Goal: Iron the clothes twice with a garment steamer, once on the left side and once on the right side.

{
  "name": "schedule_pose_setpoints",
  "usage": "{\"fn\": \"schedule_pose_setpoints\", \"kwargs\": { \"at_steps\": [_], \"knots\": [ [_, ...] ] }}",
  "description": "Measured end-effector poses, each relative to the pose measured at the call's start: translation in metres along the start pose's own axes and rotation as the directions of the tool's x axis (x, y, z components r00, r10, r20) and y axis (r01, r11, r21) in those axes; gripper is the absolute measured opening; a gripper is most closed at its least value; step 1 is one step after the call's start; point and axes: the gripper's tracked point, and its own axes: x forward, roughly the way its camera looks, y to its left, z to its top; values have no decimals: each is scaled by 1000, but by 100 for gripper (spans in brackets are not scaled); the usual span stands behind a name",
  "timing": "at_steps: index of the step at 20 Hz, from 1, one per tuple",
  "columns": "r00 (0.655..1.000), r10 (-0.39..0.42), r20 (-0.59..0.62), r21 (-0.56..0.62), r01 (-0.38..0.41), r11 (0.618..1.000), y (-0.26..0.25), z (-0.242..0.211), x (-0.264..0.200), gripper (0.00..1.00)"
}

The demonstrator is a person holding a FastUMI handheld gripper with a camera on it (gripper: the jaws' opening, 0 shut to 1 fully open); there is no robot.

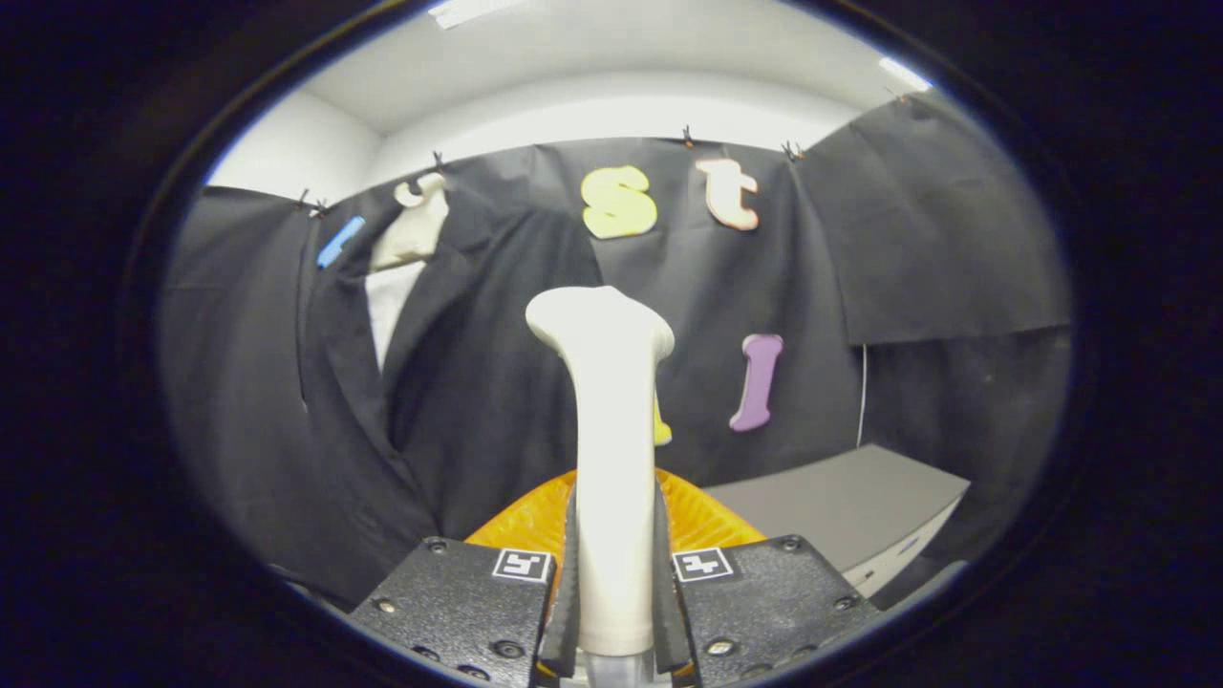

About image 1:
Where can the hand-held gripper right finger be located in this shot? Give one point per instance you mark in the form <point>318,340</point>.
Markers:
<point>669,612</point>

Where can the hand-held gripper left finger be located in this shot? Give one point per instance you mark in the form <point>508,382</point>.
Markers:
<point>564,621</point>

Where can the black blazer jacket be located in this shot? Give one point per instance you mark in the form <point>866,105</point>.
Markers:
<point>478,382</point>

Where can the grey beige cabinet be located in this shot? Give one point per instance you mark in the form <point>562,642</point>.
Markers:
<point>841,497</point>

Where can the white dress form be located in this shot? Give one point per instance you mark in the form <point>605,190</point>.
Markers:
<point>411,239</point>

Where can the black backdrop cloth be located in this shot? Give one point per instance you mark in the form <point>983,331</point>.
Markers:
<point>955,239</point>

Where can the ceiling light panel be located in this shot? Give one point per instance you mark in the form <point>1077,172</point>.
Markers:
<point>459,11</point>

